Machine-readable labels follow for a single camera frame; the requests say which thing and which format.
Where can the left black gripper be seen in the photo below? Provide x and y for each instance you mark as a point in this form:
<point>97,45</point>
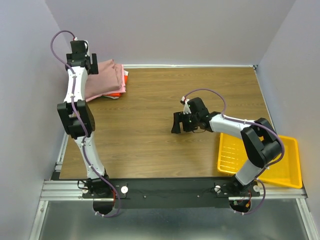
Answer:
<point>93,63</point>

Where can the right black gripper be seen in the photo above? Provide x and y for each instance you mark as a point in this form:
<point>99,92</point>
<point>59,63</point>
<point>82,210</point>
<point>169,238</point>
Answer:
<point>185,122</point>

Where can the dusty pink graphic t-shirt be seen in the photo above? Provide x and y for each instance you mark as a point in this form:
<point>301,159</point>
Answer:
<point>109,78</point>

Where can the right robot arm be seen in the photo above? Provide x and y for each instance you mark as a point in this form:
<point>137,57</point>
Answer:
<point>262,145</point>

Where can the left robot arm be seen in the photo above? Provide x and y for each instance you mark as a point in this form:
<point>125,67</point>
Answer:
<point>77,118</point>

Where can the folded orange t-shirt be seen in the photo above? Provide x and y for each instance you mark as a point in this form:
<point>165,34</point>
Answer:
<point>117,95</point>

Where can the folded pink t-shirt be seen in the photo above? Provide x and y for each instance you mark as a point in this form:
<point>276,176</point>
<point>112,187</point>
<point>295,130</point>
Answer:
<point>121,88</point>

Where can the yellow plastic tray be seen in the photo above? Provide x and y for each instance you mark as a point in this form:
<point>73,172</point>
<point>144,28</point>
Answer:
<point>286,173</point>

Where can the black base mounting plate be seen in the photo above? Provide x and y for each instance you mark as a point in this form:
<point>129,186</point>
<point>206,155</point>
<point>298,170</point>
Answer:
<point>168,193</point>

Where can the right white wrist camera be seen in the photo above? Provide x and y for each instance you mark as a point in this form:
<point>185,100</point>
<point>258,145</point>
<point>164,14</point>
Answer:
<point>185,102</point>

